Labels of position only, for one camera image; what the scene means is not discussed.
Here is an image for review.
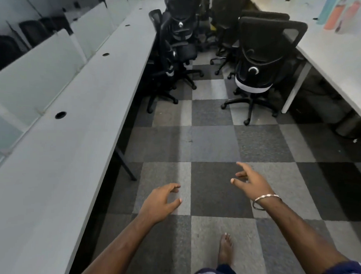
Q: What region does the person's left hand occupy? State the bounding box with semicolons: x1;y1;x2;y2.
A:
137;181;184;225

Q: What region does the person's right forearm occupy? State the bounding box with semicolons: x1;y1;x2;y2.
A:
251;197;354;274

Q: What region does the silver metal bracelet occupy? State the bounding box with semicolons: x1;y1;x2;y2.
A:
252;193;283;212

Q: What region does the pink bottle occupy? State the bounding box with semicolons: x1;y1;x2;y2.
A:
336;0;361;36

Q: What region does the person's right hand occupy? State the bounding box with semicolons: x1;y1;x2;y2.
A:
230;162;279;203

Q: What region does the black chair with headrest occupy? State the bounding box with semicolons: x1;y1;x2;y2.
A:
144;9;184;115
158;0;208;91

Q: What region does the white desk with leg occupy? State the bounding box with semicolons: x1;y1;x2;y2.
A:
247;0;361;127

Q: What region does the black office chair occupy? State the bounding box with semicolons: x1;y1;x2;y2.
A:
0;35;25;76
208;0;253;34
209;8;291;79
17;19;53;49

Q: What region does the person's bare foot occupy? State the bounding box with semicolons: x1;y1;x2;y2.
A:
217;232;235;268

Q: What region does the black mesh chair white band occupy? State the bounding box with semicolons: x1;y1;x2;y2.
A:
220;15;309;128

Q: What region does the person's left forearm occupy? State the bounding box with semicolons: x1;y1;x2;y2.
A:
78;210;160;274

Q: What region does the frosted glass desk partition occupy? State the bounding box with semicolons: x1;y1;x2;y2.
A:
104;0;142;21
69;0;117;61
0;25;88;129
0;107;24;177

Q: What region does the grey waste bin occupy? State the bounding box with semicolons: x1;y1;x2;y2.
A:
334;111;361;138

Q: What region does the long white desk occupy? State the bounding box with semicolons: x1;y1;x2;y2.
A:
0;0;166;274

